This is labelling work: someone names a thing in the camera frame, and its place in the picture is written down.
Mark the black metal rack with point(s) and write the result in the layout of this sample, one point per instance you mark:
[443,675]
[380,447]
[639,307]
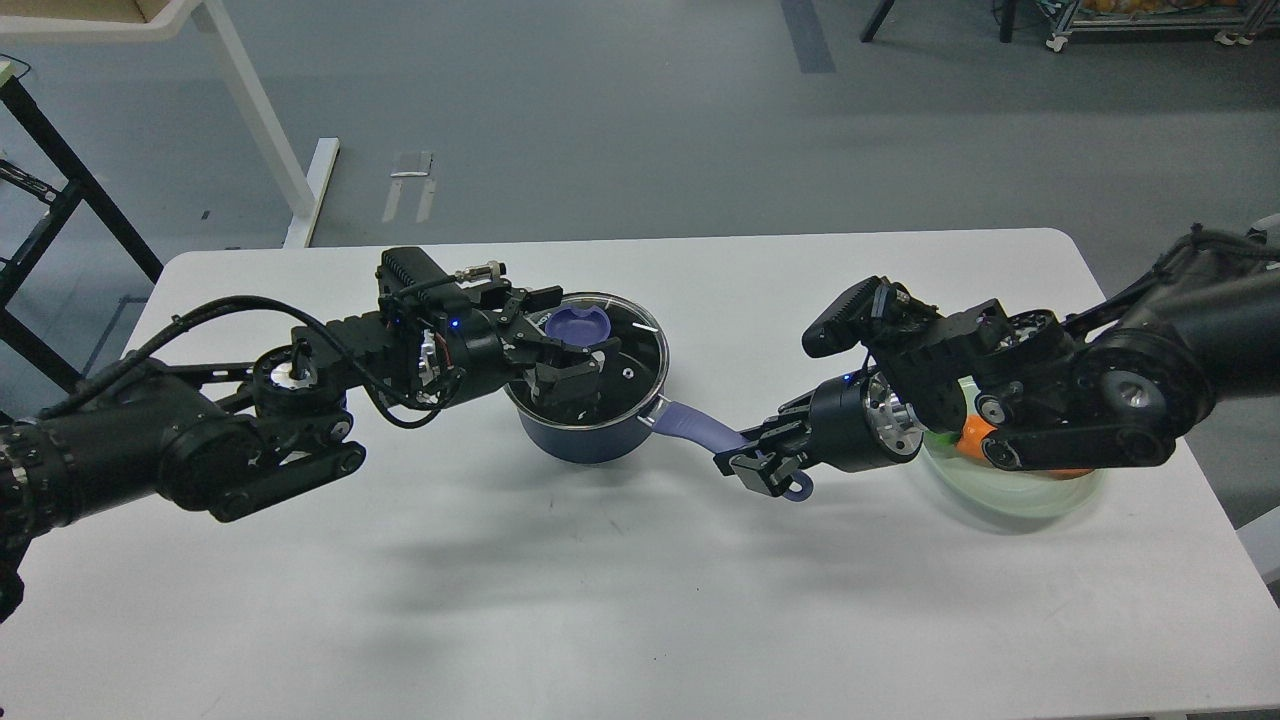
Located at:
[80,188]

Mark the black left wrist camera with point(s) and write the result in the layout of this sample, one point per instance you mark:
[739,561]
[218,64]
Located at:
[415,275]

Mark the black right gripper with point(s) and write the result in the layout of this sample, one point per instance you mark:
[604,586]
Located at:
[853,422]

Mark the wheeled cart in background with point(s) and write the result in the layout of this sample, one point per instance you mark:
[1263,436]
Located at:
[1227,23]

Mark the glass lid with blue knob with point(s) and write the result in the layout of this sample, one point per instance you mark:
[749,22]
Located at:
[631,362]

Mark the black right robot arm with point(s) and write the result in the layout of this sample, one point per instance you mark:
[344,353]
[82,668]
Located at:
[1113,387]

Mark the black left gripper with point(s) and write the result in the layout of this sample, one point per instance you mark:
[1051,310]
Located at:
[472,354]

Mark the orange toy carrot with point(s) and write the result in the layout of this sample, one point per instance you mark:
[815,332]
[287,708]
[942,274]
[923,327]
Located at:
[969,445]

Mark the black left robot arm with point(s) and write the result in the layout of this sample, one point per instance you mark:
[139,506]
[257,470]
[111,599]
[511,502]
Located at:
[143,427]

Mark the pale green plate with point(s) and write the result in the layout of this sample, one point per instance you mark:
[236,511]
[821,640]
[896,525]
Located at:
[1018,494]

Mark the blue saucepan with handle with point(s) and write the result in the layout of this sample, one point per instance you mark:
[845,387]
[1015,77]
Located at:
[591,446]

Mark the white table leg frame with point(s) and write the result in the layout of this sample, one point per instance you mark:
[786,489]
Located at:
[120,22]

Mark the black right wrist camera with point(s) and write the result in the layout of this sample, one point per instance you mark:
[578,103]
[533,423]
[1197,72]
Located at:
[861,315]

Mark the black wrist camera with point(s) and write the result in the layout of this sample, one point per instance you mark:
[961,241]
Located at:
[861,315]
[415,275]

